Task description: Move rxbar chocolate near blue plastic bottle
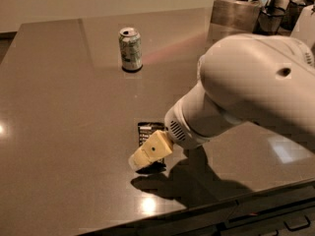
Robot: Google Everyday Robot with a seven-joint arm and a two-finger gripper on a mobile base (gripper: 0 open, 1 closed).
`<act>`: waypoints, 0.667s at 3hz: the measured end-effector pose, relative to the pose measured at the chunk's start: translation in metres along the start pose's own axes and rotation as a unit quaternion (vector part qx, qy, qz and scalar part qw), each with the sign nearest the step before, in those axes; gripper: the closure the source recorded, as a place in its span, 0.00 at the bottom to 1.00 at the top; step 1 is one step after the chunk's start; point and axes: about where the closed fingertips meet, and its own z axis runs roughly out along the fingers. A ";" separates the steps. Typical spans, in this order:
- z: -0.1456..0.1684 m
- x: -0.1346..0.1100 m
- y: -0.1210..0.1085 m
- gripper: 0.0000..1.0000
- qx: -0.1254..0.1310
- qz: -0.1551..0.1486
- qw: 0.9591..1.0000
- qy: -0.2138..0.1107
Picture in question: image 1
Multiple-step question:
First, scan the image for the black mesh cup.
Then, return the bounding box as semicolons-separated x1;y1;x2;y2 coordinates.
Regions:
256;6;285;35

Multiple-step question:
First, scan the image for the dark container back right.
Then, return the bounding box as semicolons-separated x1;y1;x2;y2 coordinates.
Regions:
274;0;314;30

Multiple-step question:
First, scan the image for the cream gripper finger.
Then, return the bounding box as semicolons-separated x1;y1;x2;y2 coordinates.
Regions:
128;146;155;171

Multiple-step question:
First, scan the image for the black rxbar chocolate wrapper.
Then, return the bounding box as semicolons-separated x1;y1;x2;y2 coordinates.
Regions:
138;122;166;175

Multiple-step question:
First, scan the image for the stainless steel box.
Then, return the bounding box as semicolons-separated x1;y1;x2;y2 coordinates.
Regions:
211;0;260;31

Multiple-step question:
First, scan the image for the black drawer handle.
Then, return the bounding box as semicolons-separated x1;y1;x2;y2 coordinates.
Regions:
283;216;311;232

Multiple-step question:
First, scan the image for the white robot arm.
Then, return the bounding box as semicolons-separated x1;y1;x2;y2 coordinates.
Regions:
129;33;315;171

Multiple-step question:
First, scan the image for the green white soda can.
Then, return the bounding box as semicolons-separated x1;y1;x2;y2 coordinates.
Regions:
118;27;143;72

